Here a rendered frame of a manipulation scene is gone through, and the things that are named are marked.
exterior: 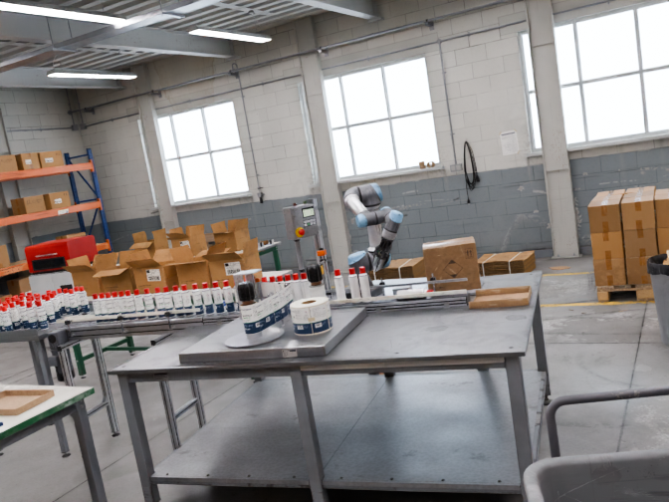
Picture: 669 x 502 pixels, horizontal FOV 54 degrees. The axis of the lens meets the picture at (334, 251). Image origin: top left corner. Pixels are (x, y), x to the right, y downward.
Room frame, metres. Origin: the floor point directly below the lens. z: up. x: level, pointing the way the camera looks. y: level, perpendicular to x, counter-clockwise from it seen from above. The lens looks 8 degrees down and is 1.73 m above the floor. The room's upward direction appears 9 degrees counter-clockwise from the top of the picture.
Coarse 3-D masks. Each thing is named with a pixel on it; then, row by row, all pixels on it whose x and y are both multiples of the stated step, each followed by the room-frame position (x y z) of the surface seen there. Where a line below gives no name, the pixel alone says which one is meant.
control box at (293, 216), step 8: (288, 208) 3.86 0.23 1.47; (296, 208) 3.85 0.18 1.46; (288, 216) 3.87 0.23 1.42; (296, 216) 3.85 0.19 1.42; (312, 216) 3.91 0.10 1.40; (288, 224) 3.88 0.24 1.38; (296, 224) 3.84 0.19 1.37; (288, 232) 3.89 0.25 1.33; (296, 232) 3.84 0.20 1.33; (312, 232) 3.90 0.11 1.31
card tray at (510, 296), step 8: (496, 288) 3.57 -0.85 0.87; (504, 288) 3.56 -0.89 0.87; (512, 288) 3.54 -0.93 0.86; (520, 288) 3.53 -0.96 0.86; (528, 288) 3.51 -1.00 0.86; (480, 296) 3.60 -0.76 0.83; (488, 296) 3.57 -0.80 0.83; (496, 296) 3.54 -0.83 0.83; (504, 296) 3.51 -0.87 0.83; (512, 296) 3.48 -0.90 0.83; (520, 296) 3.45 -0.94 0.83; (528, 296) 3.29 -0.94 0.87; (472, 304) 3.37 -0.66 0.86; (480, 304) 3.35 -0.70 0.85; (488, 304) 3.34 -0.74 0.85; (496, 304) 3.33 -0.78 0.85; (504, 304) 3.31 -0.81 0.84; (512, 304) 3.30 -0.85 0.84; (520, 304) 3.28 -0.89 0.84; (528, 304) 3.27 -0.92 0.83
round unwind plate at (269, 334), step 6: (264, 330) 3.41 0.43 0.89; (270, 330) 3.39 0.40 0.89; (276, 330) 3.37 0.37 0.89; (282, 330) 3.34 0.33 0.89; (234, 336) 3.39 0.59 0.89; (240, 336) 3.36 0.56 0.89; (264, 336) 3.28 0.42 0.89; (270, 336) 3.26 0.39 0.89; (276, 336) 3.24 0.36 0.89; (228, 342) 3.28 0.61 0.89; (234, 342) 3.26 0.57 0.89; (240, 342) 3.24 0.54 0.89; (246, 342) 3.22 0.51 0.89; (252, 342) 3.21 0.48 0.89; (258, 342) 3.19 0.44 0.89; (264, 342) 3.17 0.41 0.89
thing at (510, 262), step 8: (488, 256) 8.05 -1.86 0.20; (496, 256) 7.96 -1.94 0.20; (504, 256) 7.88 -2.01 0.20; (512, 256) 7.80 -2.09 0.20; (520, 256) 7.72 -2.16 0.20; (528, 256) 7.64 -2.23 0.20; (480, 264) 7.71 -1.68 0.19; (488, 264) 7.66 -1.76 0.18; (496, 264) 7.61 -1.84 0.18; (504, 264) 7.56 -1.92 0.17; (512, 264) 7.51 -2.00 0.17; (520, 264) 7.47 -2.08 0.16; (528, 264) 7.59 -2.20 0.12; (480, 272) 7.73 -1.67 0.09; (488, 272) 7.68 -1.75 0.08; (496, 272) 7.63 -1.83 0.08; (504, 272) 7.58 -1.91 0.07; (512, 272) 7.53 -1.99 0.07; (520, 272) 7.48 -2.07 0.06
